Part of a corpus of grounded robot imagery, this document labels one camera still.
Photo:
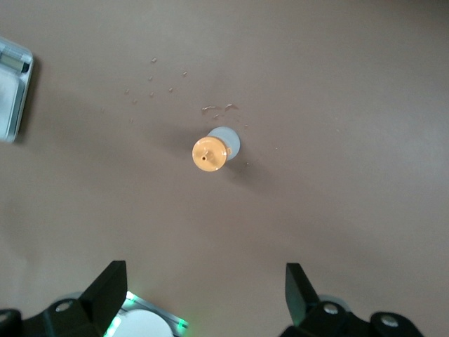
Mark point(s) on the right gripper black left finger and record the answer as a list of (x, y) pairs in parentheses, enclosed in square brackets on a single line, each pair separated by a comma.
[(87, 316)]

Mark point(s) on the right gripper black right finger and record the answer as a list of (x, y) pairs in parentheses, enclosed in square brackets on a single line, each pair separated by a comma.
[(315, 323)]

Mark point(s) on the translucent orange-capped sauce bottle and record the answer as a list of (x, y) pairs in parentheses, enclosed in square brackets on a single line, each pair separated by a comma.
[(208, 154)]

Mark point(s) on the brown table cover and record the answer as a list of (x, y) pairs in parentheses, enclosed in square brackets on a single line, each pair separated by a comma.
[(315, 140)]

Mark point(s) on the silver digital kitchen scale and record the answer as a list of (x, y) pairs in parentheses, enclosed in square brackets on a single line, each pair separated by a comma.
[(12, 91)]

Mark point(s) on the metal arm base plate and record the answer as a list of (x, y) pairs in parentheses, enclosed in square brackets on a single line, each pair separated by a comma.
[(165, 315)]

